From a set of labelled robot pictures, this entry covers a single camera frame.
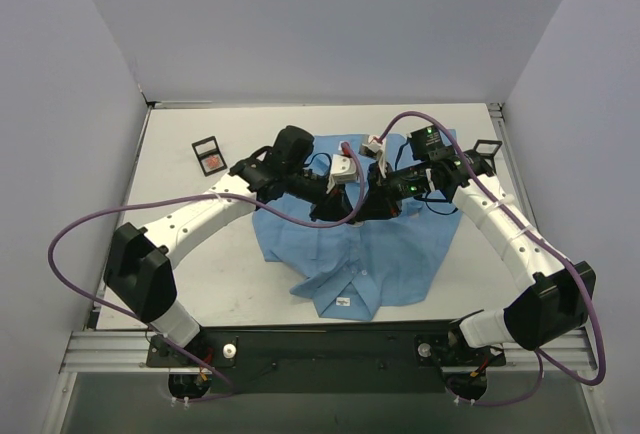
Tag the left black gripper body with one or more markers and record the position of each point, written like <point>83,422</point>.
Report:
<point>329,202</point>

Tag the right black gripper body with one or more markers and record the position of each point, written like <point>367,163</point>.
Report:
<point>379,199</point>

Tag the blue button-up shirt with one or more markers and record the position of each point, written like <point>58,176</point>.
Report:
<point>350,271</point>

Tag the red maple leaf brooch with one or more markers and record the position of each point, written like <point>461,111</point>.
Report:
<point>214,161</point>

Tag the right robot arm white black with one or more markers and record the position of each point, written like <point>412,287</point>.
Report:
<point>555,295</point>

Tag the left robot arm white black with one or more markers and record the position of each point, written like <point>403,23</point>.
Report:
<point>141,260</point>

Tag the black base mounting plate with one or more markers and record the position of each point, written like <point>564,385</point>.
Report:
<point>401,357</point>

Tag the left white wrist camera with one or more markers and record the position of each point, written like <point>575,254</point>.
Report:
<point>343,168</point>

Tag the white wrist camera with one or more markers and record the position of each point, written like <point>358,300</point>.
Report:
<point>374,148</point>
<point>343,168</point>

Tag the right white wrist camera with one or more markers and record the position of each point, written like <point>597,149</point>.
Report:
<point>374,148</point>

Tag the right black rectangular frame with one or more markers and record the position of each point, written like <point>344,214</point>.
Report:
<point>488,150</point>

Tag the black rectangular frame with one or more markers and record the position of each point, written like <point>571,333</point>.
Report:
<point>209,156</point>
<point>488,150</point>

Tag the left black rectangular frame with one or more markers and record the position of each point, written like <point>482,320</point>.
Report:
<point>209,156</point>

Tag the aluminium front rail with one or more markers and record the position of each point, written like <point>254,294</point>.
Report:
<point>127,351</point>

